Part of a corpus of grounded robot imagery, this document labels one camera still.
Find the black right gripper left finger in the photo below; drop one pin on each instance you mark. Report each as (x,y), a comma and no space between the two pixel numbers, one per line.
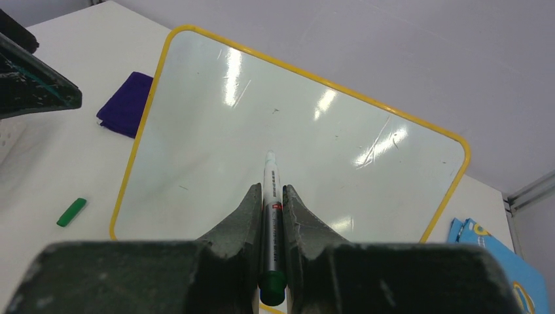
(223,275)

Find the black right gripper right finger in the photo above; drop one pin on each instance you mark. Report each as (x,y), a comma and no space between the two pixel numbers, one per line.
(309,244)

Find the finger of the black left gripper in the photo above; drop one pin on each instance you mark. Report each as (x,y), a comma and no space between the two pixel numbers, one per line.
(29,86)

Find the green capped whiteboard marker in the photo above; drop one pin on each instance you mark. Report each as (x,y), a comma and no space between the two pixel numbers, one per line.
(272,279)

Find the green marker cap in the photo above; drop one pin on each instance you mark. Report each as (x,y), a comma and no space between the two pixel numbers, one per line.
(71,212)

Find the yellow framed whiteboard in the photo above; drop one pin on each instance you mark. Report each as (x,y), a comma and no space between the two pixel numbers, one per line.
(378,177)

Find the purple cloth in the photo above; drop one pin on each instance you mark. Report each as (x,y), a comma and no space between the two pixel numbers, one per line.
(122,113)

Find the blue patterned cloth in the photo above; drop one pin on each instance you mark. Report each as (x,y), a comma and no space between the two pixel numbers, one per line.
(528,285)

